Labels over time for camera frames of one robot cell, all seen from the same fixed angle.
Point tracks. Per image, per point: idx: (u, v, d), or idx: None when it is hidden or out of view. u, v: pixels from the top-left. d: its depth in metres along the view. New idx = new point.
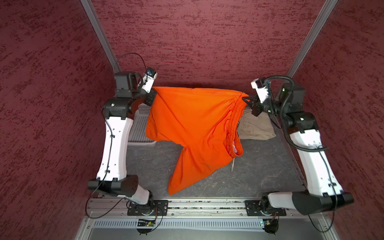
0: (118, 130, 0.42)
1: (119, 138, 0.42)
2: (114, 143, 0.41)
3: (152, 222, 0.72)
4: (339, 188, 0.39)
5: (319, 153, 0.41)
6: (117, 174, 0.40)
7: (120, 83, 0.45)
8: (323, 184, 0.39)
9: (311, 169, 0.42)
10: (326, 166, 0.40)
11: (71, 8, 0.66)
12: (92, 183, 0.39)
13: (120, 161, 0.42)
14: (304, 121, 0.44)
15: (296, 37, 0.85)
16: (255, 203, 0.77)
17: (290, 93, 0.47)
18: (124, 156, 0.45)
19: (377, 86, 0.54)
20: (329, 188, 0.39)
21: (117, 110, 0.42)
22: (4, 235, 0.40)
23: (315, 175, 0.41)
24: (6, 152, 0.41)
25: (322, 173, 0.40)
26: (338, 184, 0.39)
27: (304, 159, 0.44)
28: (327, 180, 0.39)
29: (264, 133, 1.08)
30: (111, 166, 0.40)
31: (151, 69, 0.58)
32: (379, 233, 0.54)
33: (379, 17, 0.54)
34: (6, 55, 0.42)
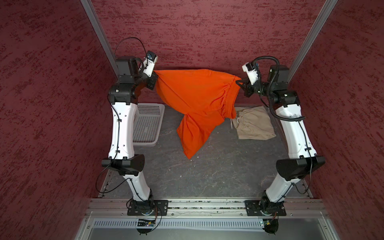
0: (124, 115, 0.46)
1: (127, 121, 0.46)
2: (121, 126, 0.45)
3: (152, 222, 0.72)
4: (314, 151, 0.45)
5: (298, 125, 0.48)
6: (126, 153, 0.45)
7: (122, 68, 0.47)
8: (300, 148, 0.46)
9: (292, 137, 0.48)
10: (303, 135, 0.47)
11: (71, 8, 0.66)
12: (105, 161, 0.45)
13: (128, 142, 0.47)
14: (288, 97, 0.50)
15: (296, 37, 0.85)
16: (255, 203, 0.77)
17: (277, 72, 0.53)
18: (131, 138, 0.49)
19: (377, 86, 0.54)
20: (305, 152, 0.45)
21: (123, 95, 0.46)
22: (4, 235, 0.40)
23: (294, 142, 0.47)
24: (6, 152, 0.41)
25: (300, 139, 0.47)
26: (313, 149, 0.46)
27: (286, 128, 0.51)
28: (304, 146, 0.46)
29: (264, 133, 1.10)
30: (120, 145, 0.45)
31: (151, 53, 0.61)
32: (379, 233, 0.54)
33: (378, 16, 0.54)
34: (6, 55, 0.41)
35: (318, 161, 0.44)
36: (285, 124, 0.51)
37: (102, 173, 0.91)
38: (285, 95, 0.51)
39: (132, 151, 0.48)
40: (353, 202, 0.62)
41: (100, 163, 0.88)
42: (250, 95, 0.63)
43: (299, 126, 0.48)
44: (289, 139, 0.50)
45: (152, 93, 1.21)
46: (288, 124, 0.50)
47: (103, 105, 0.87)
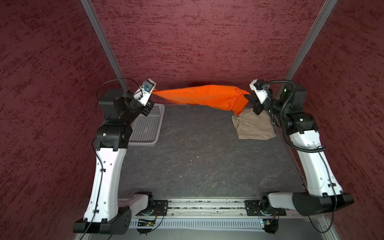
0: (109, 163, 0.39)
1: (112, 171, 0.39)
2: (104, 177, 0.38)
3: (152, 222, 0.72)
4: (339, 189, 0.39)
5: (318, 155, 0.42)
6: (106, 213, 0.36)
7: (108, 110, 0.41)
8: (323, 184, 0.39)
9: (311, 170, 0.42)
10: (325, 169, 0.40)
11: (71, 8, 0.66)
12: (79, 226, 0.35)
13: (110, 197, 0.38)
14: (305, 121, 0.45)
15: (296, 37, 0.85)
16: (255, 203, 0.77)
17: (293, 94, 0.47)
18: (115, 192, 0.40)
19: (377, 86, 0.54)
20: (329, 188, 0.39)
21: (111, 139, 0.40)
22: (4, 235, 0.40)
23: (315, 177, 0.41)
24: (6, 152, 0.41)
25: (322, 173, 0.40)
26: (338, 186, 0.39)
27: (304, 160, 0.44)
28: (327, 182, 0.39)
29: (264, 132, 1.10)
30: (100, 203, 0.37)
31: (148, 84, 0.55)
32: (379, 233, 0.54)
33: (378, 17, 0.54)
34: (6, 55, 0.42)
35: (343, 200, 0.40)
36: (302, 156, 0.45)
37: None
38: (301, 120, 0.45)
39: (115, 208, 0.39)
40: (353, 202, 0.62)
41: None
42: (260, 112, 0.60)
43: (319, 159, 0.41)
44: (309, 173, 0.43)
45: (152, 93, 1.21)
46: (306, 156, 0.44)
47: None
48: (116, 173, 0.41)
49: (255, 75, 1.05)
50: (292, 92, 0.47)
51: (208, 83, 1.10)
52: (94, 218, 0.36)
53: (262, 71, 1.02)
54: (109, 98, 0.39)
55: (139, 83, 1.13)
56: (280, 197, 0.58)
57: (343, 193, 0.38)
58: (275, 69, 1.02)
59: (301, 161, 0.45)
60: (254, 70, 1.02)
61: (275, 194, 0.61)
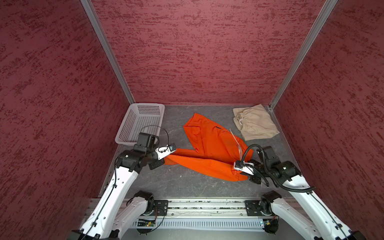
0: (122, 181, 0.45)
1: (121, 189, 0.44)
2: (113, 193, 0.43)
3: (151, 222, 0.72)
4: (347, 229, 0.40)
5: (312, 197, 0.46)
6: (101, 229, 0.38)
7: (140, 140, 0.56)
8: (330, 227, 0.41)
9: (313, 212, 0.45)
10: (326, 209, 0.44)
11: (71, 8, 0.66)
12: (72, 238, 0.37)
13: (110, 215, 0.41)
14: (287, 169, 0.53)
15: (296, 37, 0.85)
16: (255, 203, 0.77)
17: (262, 151, 0.62)
18: (115, 213, 0.43)
19: (378, 86, 0.54)
20: (338, 231, 0.40)
21: (130, 161, 0.49)
22: (4, 235, 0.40)
23: (321, 221, 0.43)
24: (6, 152, 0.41)
25: (325, 216, 0.43)
26: (345, 225, 0.41)
27: (304, 203, 0.47)
28: (334, 224, 0.41)
29: (268, 131, 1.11)
30: (99, 218, 0.40)
31: (174, 146, 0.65)
32: (379, 233, 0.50)
33: (379, 17, 0.54)
34: (6, 55, 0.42)
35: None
36: (298, 198, 0.49)
37: (102, 173, 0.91)
38: (284, 168, 0.53)
39: (109, 228, 0.41)
40: (353, 202, 0.62)
41: (100, 163, 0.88)
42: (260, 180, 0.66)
43: (314, 199, 0.46)
44: (314, 217, 0.45)
45: (152, 93, 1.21)
46: (301, 198, 0.48)
47: (103, 106, 0.87)
48: (122, 195, 0.45)
49: (255, 74, 1.05)
50: (261, 150, 0.62)
51: (208, 83, 1.10)
52: (89, 232, 0.38)
53: (262, 71, 1.02)
54: (146, 135, 0.56)
55: (139, 83, 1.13)
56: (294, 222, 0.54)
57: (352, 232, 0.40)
58: (275, 69, 1.02)
59: (304, 208, 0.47)
60: (254, 71, 1.02)
61: (287, 214, 0.57)
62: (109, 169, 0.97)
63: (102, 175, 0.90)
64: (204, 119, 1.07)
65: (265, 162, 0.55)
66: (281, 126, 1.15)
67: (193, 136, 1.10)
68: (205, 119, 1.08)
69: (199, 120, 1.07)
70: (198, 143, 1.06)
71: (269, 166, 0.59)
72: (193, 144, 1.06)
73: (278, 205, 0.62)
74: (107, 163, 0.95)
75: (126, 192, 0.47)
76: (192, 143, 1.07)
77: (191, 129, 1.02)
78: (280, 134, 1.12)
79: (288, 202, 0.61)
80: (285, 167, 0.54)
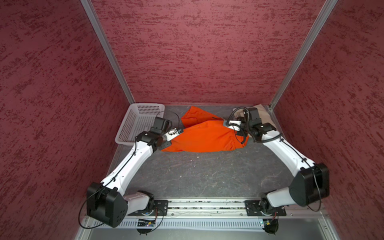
0: (140, 151, 0.51)
1: (139, 157, 0.50)
2: (132, 159, 0.48)
3: (152, 222, 0.72)
4: (311, 161, 0.46)
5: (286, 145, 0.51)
6: (119, 185, 0.42)
7: (156, 123, 0.62)
8: (297, 161, 0.46)
9: (286, 155, 0.49)
10: (294, 151, 0.49)
11: (71, 8, 0.66)
12: (91, 188, 0.40)
13: (127, 175, 0.45)
14: (265, 127, 0.60)
15: (296, 37, 0.85)
16: (255, 203, 0.77)
17: (247, 111, 0.66)
18: (131, 176, 0.47)
19: (377, 86, 0.54)
20: (303, 163, 0.45)
21: (148, 138, 0.55)
22: (4, 235, 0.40)
23: (290, 159, 0.48)
24: (6, 152, 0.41)
25: (293, 154, 0.48)
26: (309, 159, 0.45)
27: (278, 150, 0.53)
28: (300, 159, 0.47)
29: None
30: (118, 176, 0.44)
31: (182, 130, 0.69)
32: (379, 233, 0.54)
33: (379, 17, 0.54)
34: (6, 55, 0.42)
35: (319, 167, 0.44)
36: (274, 149, 0.54)
37: (102, 173, 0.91)
38: (262, 126, 0.60)
39: (125, 188, 0.45)
40: (353, 202, 0.62)
41: (99, 163, 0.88)
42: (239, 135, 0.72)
43: (286, 144, 0.52)
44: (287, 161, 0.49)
45: (152, 93, 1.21)
46: (277, 147, 0.53)
47: (103, 106, 0.87)
48: (138, 164, 0.50)
49: (255, 75, 1.05)
50: (247, 111, 0.66)
51: (208, 83, 1.10)
52: (108, 184, 0.42)
53: (262, 71, 1.02)
54: (163, 119, 0.62)
55: (139, 83, 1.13)
56: (278, 193, 0.59)
57: (314, 163, 0.45)
58: (275, 69, 1.02)
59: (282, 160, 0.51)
60: (254, 71, 1.02)
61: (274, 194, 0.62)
62: (109, 169, 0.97)
63: (102, 176, 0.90)
64: (200, 111, 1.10)
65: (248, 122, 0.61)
66: (281, 126, 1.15)
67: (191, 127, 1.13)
68: (201, 111, 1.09)
69: (196, 112, 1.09)
70: None
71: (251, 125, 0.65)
72: None
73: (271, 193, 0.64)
74: (107, 163, 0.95)
75: (141, 163, 0.52)
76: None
77: (188, 120, 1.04)
78: None
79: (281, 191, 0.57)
80: (263, 125, 0.61)
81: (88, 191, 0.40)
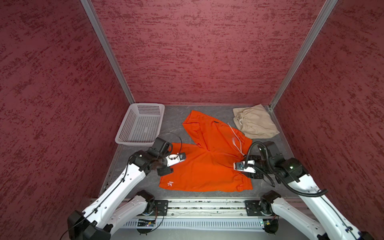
0: (129, 178, 0.48)
1: (127, 184, 0.46)
2: (119, 186, 0.46)
3: (152, 222, 0.72)
4: (357, 231, 0.39)
5: (322, 201, 0.43)
6: (99, 217, 0.40)
7: (156, 144, 0.59)
8: (341, 231, 0.39)
9: (324, 216, 0.42)
10: (335, 211, 0.42)
11: (71, 8, 0.66)
12: (72, 217, 0.39)
13: (111, 206, 0.43)
14: (295, 169, 0.49)
15: (296, 37, 0.85)
16: (255, 203, 0.77)
17: (265, 148, 0.56)
18: (116, 204, 0.44)
19: (377, 86, 0.54)
20: (349, 234, 0.39)
21: (141, 162, 0.51)
22: (4, 235, 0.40)
23: (330, 224, 0.41)
24: (6, 152, 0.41)
25: (334, 219, 0.41)
26: (355, 228, 0.40)
27: (311, 205, 0.45)
28: (344, 227, 0.40)
29: (268, 131, 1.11)
30: (101, 206, 0.42)
31: (184, 155, 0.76)
32: (379, 233, 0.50)
33: (379, 17, 0.54)
34: (6, 55, 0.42)
35: None
36: (306, 201, 0.47)
37: (102, 173, 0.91)
38: (291, 168, 0.49)
39: (107, 219, 0.42)
40: (353, 202, 0.62)
41: (100, 163, 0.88)
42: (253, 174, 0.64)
43: (325, 201, 0.43)
44: (323, 219, 0.43)
45: (152, 93, 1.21)
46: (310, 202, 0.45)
47: (103, 106, 0.87)
48: (127, 189, 0.47)
49: (255, 74, 1.05)
50: (265, 148, 0.57)
51: (208, 83, 1.10)
52: (89, 216, 0.40)
53: (262, 71, 1.02)
54: (163, 141, 0.59)
55: (139, 83, 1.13)
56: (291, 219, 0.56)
57: (361, 234, 0.39)
58: (275, 69, 1.02)
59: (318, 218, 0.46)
60: (254, 70, 1.02)
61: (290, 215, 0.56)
62: (109, 169, 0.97)
63: (102, 176, 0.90)
64: (201, 115, 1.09)
65: (269, 160, 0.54)
66: (281, 126, 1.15)
67: (193, 133, 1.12)
68: (203, 115, 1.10)
69: (197, 117, 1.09)
70: (198, 138, 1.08)
71: (273, 164, 0.55)
72: (194, 139, 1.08)
73: (278, 205, 0.62)
74: (107, 163, 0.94)
75: (131, 188, 0.49)
76: (192, 139, 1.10)
77: (190, 125, 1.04)
78: (280, 134, 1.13)
79: (289, 206, 0.60)
80: (292, 166, 0.49)
81: (69, 220, 0.39)
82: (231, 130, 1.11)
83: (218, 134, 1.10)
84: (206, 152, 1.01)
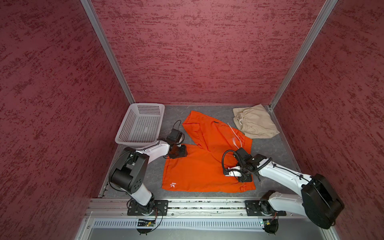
0: (163, 143, 0.66)
1: (162, 146, 0.63)
2: (157, 144, 0.62)
3: (151, 222, 0.72)
4: (307, 176, 0.47)
5: (278, 168, 0.54)
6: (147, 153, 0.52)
7: (173, 133, 0.77)
8: (296, 181, 0.47)
9: (286, 179, 0.50)
10: (290, 171, 0.51)
11: (71, 8, 0.66)
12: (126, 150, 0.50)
13: (152, 152, 0.55)
14: (256, 159, 0.63)
15: (296, 37, 0.85)
16: (255, 203, 0.77)
17: (235, 154, 0.73)
18: (155, 154, 0.58)
19: (377, 86, 0.54)
20: (302, 180, 0.47)
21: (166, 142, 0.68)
22: (4, 235, 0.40)
23: (290, 180, 0.49)
24: (6, 152, 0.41)
25: (290, 175, 0.50)
26: (306, 174, 0.48)
27: (276, 176, 0.54)
28: (297, 177, 0.48)
29: (268, 131, 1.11)
30: (146, 149, 0.55)
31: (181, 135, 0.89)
32: (379, 233, 0.54)
33: (379, 17, 0.54)
34: (6, 55, 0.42)
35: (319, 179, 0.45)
36: (271, 174, 0.56)
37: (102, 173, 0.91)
38: (253, 160, 0.63)
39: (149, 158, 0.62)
40: (353, 202, 0.62)
41: (99, 163, 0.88)
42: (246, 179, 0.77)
43: (280, 168, 0.54)
44: (288, 183, 0.50)
45: (152, 93, 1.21)
46: (273, 173, 0.55)
47: (103, 106, 0.87)
48: (162, 150, 0.63)
49: (255, 74, 1.05)
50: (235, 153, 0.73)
51: (208, 83, 1.10)
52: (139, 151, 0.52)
53: (262, 71, 1.02)
54: (177, 130, 0.78)
55: (139, 83, 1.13)
56: (285, 202, 0.56)
57: (313, 176, 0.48)
58: (275, 69, 1.02)
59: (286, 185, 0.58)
60: (254, 70, 1.02)
61: (280, 200, 0.59)
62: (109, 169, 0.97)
63: (102, 175, 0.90)
64: (201, 116, 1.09)
65: (241, 161, 0.72)
66: (281, 126, 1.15)
67: (193, 133, 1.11)
68: (203, 115, 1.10)
69: (196, 117, 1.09)
70: (198, 139, 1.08)
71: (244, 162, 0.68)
72: (194, 139, 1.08)
73: (274, 197, 0.63)
74: (107, 163, 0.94)
75: (163, 152, 0.64)
76: (192, 140, 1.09)
77: (190, 126, 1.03)
78: (280, 134, 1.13)
79: (281, 193, 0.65)
80: (254, 158, 0.64)
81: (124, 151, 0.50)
82: (231, 129, 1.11)
83: (218, 135, 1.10)
84: (206, 153, 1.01)
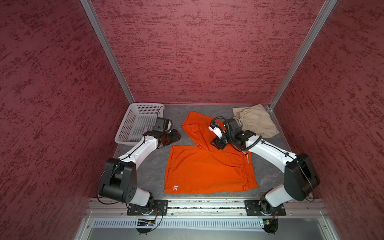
0: (148, 141, 0.59)
1: (148, 144, 0.58)
2: (143, 144, 0.57)
3: (151, 222, 0.72)
4: (293, 154, 0.49)
5: (266, 145, 0.55)
6: (135, 159, 0.49)
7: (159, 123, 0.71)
8: (282, 157, 0.49)
9: (271, 155, 0.52)
10: (277, 148, 0.53)
11: (71, 8, 0.66)
12: (109, 162, 0.46)
13: (140, 155, 0.52)
14: (246, 135, 0.63)
15: (296, 37, 0.85)
16: (255, 203, 0.77)
17: (227, 124, 0.70)
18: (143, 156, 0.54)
19: (377, 86, 0.54)
20: (288, 157, 0.48)
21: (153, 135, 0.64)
22: (4, 235, 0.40)
23: (275, 157, 0.51)
24: (6, 152, 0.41)
25: (276, 152, 0.51)
26: (291, 152, 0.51)
27: (262, 152, 0.56)
28: (283, 154, 0.50)
29: (268, 131, 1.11)
30: (132, 154, 0.51)
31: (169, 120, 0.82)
32: (379, 233, 0.54)
33: (378, 17, 0.54)
34: (6, 55, 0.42)
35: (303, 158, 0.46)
36: (258, 151, 0.58)
37: None
38: (243, 135, 0.63)
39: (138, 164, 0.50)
40: (352, 202, 0.63)
41: (99, 163, 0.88)
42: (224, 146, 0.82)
43: (268, 145, 0.55)
44: (273, 159, 0.52)
45: (152, 93, 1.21)
46: (260, 149, 0.56)
47: (103, 106, 0.87)
48: (147, 150, 0.57)
49: (255, 74, 1.05)
50: (227, 124, 0.70)
51: (208, 83, 1.10)
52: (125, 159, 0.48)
53: (262, 71, 1.02)
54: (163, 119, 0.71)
55: (138, 83, 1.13)
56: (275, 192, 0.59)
57: (297, 155, 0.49)
58: (275, 69, 1.02)
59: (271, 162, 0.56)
60: (254, 70, 1.02)
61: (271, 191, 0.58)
62: None
63: None
64: (200, 116, 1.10)
65: (230, 133, 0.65)
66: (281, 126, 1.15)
67: (193, 135, 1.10)
68: (202, 116, 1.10)
69: (196, 117, 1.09)
70: (198, 140, 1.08)
71: (233, 136, 0.68)
72: (194, 140, 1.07)
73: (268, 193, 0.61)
74: None
75: (150, 150, 0.59)
76: (192, 140, 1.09)
77: (189, 126, 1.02)
78: (280, 134, 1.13)
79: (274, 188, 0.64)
80: (244, 134, 0.64)
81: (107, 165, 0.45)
82: None
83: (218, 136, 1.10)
84: (206, 154, 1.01)
